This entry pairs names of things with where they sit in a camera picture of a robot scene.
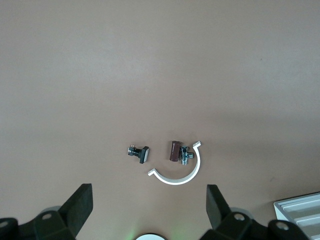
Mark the black square push switch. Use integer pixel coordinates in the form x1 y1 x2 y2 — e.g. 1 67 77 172
126 143 151 165

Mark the brown cylinder capacitor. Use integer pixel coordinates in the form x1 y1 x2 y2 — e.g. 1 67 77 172
167 140 182 163

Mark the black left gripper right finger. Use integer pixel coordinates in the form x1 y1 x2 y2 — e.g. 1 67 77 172
201 184 309 240

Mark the white cabinet drawer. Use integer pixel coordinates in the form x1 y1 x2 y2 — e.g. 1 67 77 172
291 211 320 230
279 198 320 216

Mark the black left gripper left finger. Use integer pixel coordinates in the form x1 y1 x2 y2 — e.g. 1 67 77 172
0 183 94 240

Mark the white drawer cabinet shell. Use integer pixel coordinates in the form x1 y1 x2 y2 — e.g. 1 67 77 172
273 191 320 240

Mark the white curved half-ring bracket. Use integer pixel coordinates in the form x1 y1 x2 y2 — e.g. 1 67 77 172
146 140 202 186

